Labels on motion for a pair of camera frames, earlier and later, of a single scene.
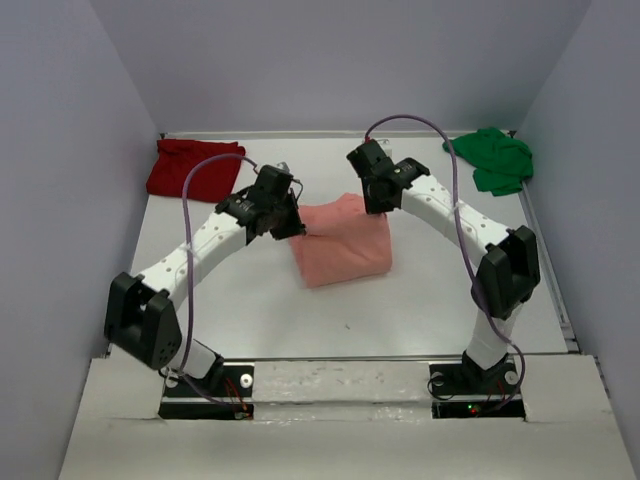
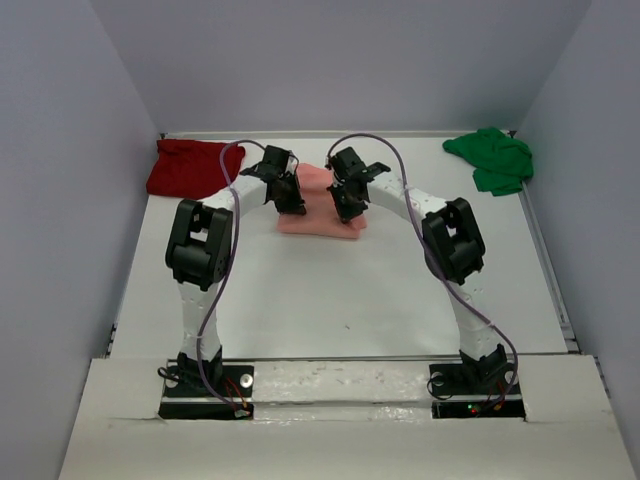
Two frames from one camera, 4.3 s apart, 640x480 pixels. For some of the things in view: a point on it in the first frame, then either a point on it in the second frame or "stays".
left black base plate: (226, 395) stays
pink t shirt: (343, 242) to (322, 217)
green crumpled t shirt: (501, 163) stays
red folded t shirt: (213, 182) stays
